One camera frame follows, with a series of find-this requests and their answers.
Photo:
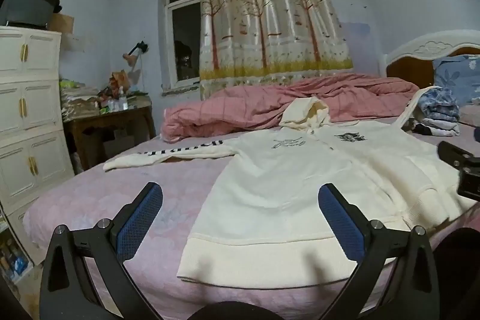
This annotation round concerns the cardboard box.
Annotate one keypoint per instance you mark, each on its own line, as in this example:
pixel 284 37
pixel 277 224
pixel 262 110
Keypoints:
pixel 62 24

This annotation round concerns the white carved headboard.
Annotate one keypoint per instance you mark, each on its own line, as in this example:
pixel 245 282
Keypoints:
pixel 423 46

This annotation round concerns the bed with pink sheet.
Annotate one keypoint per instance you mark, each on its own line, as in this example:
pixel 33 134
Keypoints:
pixel 112 192

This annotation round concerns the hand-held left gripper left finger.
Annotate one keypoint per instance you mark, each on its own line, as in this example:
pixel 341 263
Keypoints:
pixel 140 222

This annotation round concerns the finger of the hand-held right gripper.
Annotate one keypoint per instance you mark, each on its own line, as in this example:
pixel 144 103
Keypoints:
pixel 452 153

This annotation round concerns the cluttered low shelf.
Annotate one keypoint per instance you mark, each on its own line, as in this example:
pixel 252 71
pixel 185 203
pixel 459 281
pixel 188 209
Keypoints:
pixel 13 256

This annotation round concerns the dark wooden side table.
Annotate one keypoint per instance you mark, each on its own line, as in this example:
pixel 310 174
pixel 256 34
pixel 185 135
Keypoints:
pixel 108 121

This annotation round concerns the pink checked quilt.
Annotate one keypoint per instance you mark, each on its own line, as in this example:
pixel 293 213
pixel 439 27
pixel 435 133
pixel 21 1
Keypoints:
pixel 243 106

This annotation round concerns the white framed window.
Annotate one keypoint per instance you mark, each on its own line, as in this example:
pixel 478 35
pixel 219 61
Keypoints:
pixel 183 16

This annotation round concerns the pile of papers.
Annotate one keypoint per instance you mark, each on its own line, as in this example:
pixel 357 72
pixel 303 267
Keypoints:
pixel 78 98

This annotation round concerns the white drawer cabinet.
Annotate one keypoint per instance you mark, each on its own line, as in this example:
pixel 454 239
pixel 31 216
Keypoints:
pixel 30 110

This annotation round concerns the stack of folded clothes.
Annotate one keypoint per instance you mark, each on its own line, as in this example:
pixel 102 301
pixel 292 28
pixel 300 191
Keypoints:
pixel 438 113

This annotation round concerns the blue floral pillow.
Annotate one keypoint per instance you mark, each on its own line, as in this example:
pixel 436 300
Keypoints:
pixel 457 76

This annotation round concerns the orange snack bag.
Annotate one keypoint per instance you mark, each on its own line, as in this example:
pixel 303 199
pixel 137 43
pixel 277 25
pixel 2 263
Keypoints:
pixel 119 80

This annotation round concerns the clear plastic bottle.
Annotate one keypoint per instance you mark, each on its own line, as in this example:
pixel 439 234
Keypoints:
pixel 122 100

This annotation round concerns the person's dark clothed leg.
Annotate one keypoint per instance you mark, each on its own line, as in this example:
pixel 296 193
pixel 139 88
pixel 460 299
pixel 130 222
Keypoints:
pixel 461 275

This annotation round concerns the white hoodie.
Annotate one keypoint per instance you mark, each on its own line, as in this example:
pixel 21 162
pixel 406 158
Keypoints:
pixel 281 192

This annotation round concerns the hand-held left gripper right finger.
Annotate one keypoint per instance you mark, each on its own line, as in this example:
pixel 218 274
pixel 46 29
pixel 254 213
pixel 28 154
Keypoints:
pixel 341 226

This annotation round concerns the pink desk lamp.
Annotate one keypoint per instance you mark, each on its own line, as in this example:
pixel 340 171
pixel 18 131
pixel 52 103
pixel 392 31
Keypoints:
pixel 131 59

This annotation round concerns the tree print curtain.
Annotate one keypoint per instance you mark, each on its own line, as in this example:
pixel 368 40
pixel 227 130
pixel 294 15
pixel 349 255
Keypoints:
pixel 270 12

